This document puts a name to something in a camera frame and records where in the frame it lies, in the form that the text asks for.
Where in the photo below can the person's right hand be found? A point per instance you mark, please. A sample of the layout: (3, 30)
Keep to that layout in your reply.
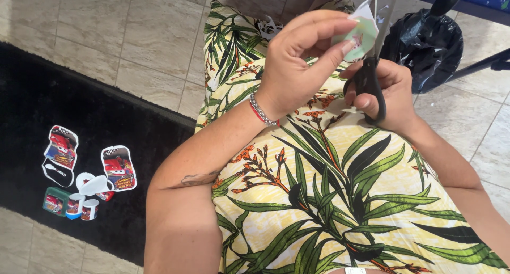
(398, 98)

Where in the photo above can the person's left hand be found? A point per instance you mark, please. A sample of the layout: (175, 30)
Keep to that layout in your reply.
(287, 74)

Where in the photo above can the pale green paper cutout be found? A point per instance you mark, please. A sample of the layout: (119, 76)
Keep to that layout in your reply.
(364, 35)

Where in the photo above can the white paper scrap offcut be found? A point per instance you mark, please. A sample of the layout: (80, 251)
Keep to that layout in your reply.
(269, 27)

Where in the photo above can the black plastic garbage bag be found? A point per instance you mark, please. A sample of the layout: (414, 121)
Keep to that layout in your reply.
(426, 50)

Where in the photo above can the small white paper scrap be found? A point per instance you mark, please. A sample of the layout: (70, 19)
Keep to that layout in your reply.
(381, 14)

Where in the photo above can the dark metal table leg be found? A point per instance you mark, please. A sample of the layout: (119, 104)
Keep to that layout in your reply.
(490, 62)

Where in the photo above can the leaf print yellow dress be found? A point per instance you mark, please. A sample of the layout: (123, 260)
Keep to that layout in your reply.
(330, 194)

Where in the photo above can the black shaggy rug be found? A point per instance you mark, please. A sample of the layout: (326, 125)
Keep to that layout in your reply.
(99, 118)

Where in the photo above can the large red car paper cutout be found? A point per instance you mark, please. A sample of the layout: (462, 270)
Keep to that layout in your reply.
(118, 168)

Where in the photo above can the small red paper piece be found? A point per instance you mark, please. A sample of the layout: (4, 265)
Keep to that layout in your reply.
(105, 196)

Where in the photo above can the white rolled paper piece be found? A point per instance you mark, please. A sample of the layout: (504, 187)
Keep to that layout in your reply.
(93, 184)

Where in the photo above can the paper cup white rim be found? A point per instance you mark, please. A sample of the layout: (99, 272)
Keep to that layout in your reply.
(90, 210)

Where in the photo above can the paper cup blue base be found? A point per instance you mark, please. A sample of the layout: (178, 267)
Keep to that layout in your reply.
(75, 206)

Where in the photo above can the black spoon paper cutout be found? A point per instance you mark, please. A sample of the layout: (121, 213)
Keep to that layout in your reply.
(57, 175)

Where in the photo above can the green paper box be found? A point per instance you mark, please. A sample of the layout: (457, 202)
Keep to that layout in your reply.
(55, 202)

